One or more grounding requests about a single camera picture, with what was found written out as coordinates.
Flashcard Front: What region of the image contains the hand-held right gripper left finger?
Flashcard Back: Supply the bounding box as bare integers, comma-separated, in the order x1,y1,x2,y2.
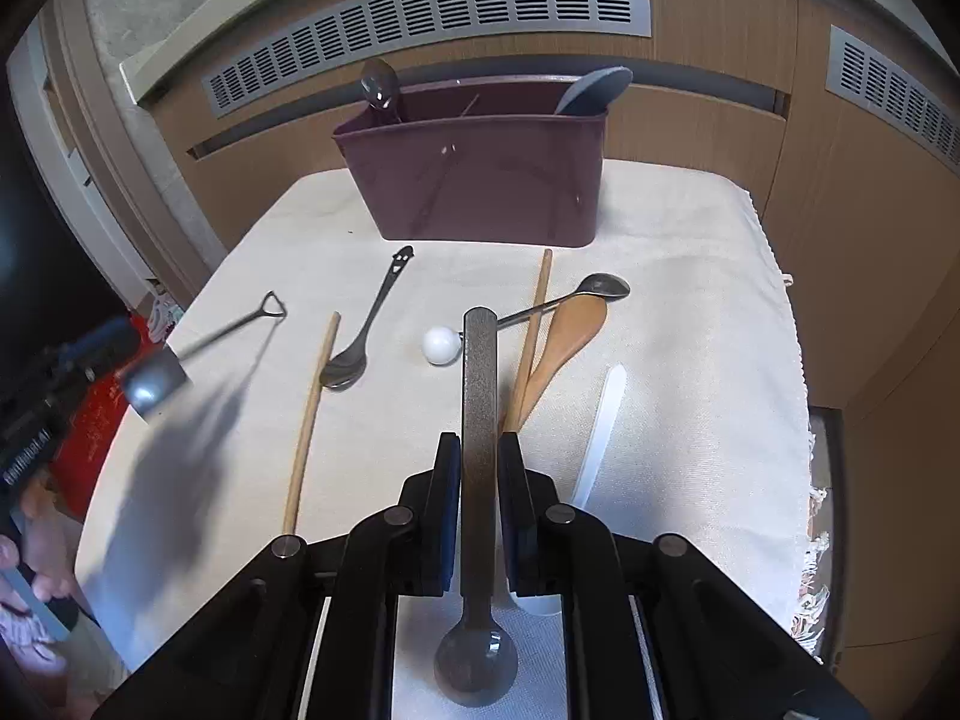
90,431,462,720

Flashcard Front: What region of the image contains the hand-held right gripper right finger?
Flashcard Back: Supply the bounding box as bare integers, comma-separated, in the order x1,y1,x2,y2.
499,431,871,720

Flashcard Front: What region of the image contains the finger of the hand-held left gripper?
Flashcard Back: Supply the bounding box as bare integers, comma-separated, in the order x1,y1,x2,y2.
56,315,140,385

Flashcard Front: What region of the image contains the shovel-shaped metal spoon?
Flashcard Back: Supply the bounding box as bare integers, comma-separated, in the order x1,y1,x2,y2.
120,289,287,421

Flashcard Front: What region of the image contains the white plastic spoon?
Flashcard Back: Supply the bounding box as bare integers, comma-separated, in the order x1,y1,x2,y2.
511,364,627,616

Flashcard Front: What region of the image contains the grey speckled ladle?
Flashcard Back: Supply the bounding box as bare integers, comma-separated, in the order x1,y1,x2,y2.
433,306,520,707

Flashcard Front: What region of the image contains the wooden chopstick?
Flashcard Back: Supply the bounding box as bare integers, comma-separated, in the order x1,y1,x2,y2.
501,247,554,436
281,311,342,537

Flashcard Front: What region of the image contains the wooden spoon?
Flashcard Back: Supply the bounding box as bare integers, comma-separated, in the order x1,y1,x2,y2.
517,294,608,432

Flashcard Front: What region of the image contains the metal spoon with white ball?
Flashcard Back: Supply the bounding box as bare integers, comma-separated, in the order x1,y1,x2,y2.
421,272,631,367

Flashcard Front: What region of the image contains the purple plastic utensil holder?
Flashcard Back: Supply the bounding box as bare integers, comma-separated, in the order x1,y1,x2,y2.
332,77,608,248

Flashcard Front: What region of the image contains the person's left hand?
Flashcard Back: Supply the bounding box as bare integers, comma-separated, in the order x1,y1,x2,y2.
0,476,76,616

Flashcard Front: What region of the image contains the cream tablecloth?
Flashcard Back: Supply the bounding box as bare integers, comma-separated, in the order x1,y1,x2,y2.
75,157,830,720

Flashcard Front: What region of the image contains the pale stone ledge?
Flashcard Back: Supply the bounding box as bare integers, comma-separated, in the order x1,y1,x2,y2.
118,0,960,107

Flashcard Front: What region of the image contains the shiny metal spoon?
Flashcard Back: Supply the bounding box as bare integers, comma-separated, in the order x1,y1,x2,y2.
360,58,406,125

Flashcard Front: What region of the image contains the grey-blue plastic spoon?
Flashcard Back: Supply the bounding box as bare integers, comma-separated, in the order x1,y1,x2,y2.
555,65,633,117

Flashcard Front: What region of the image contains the long grey vent grille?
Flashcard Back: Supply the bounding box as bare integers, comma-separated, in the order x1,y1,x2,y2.
201,0,652,119

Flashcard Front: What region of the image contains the short grey vent grille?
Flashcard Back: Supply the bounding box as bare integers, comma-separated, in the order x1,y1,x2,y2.
827,25,960,175

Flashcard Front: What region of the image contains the metal spoon with smiley handle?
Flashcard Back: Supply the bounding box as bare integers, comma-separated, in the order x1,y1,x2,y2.
319,244,416,391

